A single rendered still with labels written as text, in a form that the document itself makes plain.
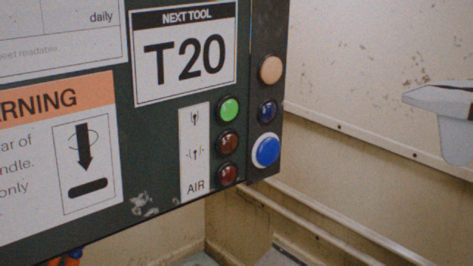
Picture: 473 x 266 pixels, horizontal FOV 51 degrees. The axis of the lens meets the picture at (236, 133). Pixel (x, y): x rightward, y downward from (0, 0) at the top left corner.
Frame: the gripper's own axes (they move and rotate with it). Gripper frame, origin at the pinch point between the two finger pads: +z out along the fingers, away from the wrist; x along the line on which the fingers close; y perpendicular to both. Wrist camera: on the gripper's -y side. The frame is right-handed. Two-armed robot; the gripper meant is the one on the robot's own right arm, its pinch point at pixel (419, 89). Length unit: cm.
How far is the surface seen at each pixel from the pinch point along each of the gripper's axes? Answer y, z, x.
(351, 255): 73, 7, 78
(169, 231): 96, 75, 100
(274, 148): 7.5, 12.0, 0.5
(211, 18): -5.4, 16.2, -5.1
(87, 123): 0.7, 21.7, -14.5
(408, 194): 48, -5, 73
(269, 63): -0.9, 12.6, -0.3
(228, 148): 6.0, 15.0, -4.2
